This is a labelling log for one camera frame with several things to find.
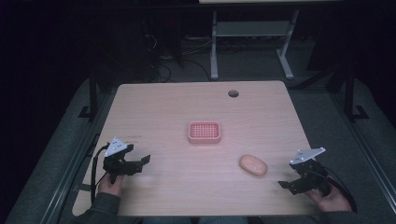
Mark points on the person's left hand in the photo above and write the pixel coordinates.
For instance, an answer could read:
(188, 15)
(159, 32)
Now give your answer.
(109, 186)

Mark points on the person's right hand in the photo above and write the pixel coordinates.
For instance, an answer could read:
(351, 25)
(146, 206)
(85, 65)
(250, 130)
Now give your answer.
(331, 201)

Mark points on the pink slotted soap dish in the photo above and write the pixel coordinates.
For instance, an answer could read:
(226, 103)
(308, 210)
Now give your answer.
(204, 132)

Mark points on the peach oval soap bar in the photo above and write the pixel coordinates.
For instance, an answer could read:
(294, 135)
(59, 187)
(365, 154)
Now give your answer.
(252, 165)

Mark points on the black metal stand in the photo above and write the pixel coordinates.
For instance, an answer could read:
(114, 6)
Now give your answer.
(92, 93)
(350, 93)

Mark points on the dark round table grommet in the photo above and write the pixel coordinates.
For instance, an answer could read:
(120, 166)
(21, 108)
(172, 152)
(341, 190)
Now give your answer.
(233, 93)

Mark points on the metal floor rail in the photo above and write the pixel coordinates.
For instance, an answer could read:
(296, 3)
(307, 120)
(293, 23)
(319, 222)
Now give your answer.
(364, 146)
(71, 168)

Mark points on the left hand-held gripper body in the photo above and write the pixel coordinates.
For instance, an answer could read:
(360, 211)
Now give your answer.
(117, 165)

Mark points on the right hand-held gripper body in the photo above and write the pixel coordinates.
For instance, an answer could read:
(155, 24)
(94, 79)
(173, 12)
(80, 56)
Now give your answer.
(311, 174)

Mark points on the white metal table frame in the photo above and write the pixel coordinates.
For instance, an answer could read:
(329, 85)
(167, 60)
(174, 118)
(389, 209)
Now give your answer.
(249, 28)

